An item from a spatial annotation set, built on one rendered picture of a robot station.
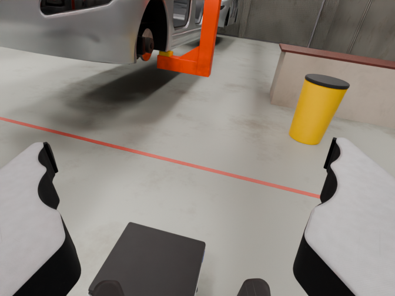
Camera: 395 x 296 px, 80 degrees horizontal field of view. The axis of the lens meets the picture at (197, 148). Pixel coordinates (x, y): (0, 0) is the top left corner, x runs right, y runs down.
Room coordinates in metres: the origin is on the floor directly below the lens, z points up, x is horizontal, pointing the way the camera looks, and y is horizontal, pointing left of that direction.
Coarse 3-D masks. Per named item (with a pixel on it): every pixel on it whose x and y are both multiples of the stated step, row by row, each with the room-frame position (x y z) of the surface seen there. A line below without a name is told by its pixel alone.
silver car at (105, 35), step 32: (0, 0) 1.92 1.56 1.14; (32, 0) 1.90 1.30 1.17; (64, 0) 1.92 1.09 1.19; (96, 0) 2.01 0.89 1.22; (128, 0) 2.18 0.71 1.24; (160, 0) 2.81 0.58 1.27; (192, 0) 4.06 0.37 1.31; (0, 32) 1.95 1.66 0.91; (32, 32) 1.90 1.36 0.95; (64, 32) 1.91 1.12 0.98; (96, 32) 1.99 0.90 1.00; (128, 32) 2.17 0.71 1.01; (160, 32) 3.05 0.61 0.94; (192, 32) 4.17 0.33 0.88; (128, 64) 2.23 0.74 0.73
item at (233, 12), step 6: (222, 0) 8.18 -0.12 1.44; (228, 0) 8.35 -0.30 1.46; (234, 0) 10.13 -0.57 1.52; (222, 6) 8.14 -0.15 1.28; (228, 6) 8.39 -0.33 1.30; (234, 6) 10.25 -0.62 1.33; (222, 12) 8.13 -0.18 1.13; (228, 12) 9.01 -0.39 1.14; (234, 12) 11.07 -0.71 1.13; (222, 18) 8.16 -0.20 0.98; (228, 18) 9.08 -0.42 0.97; (234, 18) 11.03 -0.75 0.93; (222, 24) 8.22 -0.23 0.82; (228, 24) 9.14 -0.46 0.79
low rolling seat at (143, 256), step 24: (120, 240) 0.68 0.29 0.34; (144, 240) 0.70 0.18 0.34; (168, 240) 0.71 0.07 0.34; (192, 240) 0.73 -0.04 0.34; (120, 264) 0.57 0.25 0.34; (144, 264) 0.58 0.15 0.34; (168, 264) 0.60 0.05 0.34; (192, 264) 0.61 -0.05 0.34; (144, 288) 0.49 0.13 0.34; (168, 288) 0.50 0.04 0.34; (192, 288) 0.51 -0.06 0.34
